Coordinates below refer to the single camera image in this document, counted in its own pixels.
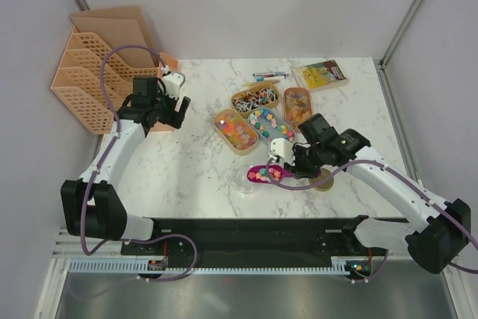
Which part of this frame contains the tan tray of lollipops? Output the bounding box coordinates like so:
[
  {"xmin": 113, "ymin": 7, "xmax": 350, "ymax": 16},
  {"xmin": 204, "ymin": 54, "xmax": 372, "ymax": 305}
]
[{"xmin": 231, "ymin": 83, "xmax": 281, "ymax": 118}]

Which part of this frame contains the blue tray of pastel candies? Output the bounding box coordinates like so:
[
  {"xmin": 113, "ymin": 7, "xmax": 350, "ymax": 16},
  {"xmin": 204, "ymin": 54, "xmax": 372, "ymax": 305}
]
[{"xmin": 246, "ymin": 107, "xmax": 296, "ymax": 144}]

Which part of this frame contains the white slotted cable duct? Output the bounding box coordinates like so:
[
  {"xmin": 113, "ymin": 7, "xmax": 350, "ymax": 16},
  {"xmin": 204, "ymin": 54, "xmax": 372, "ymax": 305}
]
[{"xmin": 68, "ymin": 257, "xmax": 366, "ymax": 276}]

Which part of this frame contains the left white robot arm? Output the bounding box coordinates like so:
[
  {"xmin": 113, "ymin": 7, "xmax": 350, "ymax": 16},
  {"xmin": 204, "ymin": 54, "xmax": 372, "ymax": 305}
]
[{"xmin": 60, "ymin": 72, "xmax": 190, "ymax": 254}]

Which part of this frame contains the tan tray of star gummies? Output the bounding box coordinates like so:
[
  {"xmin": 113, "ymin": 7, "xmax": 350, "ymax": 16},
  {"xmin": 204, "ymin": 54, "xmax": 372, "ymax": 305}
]
[{"xmin": 212, "ymin": 108, "xmax": 259, "ymax": 155}]

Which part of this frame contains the gold round jar lid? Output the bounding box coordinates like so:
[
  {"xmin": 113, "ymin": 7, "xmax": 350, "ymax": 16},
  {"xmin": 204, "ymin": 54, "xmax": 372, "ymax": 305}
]
[{"xmin": 308, "ymin": 167, "xmax": 334, "ymax": 191}]

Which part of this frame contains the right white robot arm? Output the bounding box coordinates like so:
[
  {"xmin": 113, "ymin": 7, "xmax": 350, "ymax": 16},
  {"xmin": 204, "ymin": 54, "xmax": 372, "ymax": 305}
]
[{"xmin": 284, "ymin": 114, "xmax": 477, "ymax": 273}]

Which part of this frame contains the yellow picture book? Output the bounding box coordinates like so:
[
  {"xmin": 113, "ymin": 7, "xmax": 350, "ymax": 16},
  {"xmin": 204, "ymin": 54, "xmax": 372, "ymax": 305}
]
[{"xmin": 291, "ymin": 60, "xmax": 349, "ymax": 92}]

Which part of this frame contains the magenta plastic scoop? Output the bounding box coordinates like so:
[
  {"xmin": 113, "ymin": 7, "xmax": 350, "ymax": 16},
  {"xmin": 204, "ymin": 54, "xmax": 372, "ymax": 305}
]
[{"xmin": 246, "ymin": 164, "xmax": 294, "ymax": 184}]

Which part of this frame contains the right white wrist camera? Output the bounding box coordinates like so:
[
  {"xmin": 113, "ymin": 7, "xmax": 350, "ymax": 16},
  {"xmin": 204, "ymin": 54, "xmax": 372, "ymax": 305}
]
[{"xmin": 267, "ymin": 138, "xmax": 295, "ymax": 166}]

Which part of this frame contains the peach plastic file organizer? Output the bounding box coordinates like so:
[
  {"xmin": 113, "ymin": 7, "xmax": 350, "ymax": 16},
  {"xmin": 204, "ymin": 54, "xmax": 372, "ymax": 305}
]
[{"xmin": 51, "ymin": 5, "xmax": 179, "ymax": 134}]

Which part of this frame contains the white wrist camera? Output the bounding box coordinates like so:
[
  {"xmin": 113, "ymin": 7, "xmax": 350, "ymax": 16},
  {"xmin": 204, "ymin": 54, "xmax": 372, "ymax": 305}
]
[
  {"xmin": 267, "ymin": 138, "xmax": 295, "ymax": 166},
  {"xmin": 161, "ymin": 72, "xmax": 185, "ymax": 100}
]

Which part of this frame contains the orange pen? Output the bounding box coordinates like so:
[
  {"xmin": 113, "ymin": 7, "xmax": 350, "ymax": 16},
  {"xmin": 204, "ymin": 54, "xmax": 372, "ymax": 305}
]
[{"xmin": 244, "ymin": 76, "xmax": 287, "ymax": 87}]

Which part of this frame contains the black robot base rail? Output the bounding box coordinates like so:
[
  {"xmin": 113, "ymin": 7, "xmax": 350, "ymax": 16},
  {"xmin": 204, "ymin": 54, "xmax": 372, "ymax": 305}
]
[{"xmin": 121, "ymin": 218, "xmax": 385, "ymax": 267}]

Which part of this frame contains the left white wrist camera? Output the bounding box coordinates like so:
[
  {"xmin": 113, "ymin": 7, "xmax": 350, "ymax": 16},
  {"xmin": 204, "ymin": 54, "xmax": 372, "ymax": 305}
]
[{"xmin": 161, "ymin": 72, "xmax": 185, "ymax": 100}]

